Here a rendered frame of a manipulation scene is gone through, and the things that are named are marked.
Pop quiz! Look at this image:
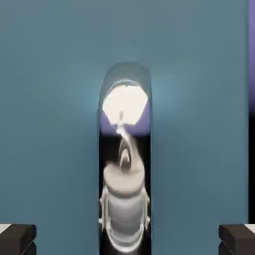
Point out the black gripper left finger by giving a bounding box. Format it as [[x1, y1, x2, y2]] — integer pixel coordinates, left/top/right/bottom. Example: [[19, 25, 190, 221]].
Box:
[[0, 223, 37, 255]]

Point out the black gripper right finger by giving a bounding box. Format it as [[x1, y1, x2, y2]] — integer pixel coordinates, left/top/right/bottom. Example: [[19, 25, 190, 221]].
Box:
[[218, 223, 255, 255]]

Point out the blue cabinet door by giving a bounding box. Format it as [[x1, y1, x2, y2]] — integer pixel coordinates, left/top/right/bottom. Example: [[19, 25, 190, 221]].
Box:
[[0, 0, 250, 255]]

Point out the curved shiny metal handle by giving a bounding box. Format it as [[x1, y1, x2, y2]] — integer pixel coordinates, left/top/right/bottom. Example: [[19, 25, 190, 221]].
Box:
[[97, 62, 153, 255]]

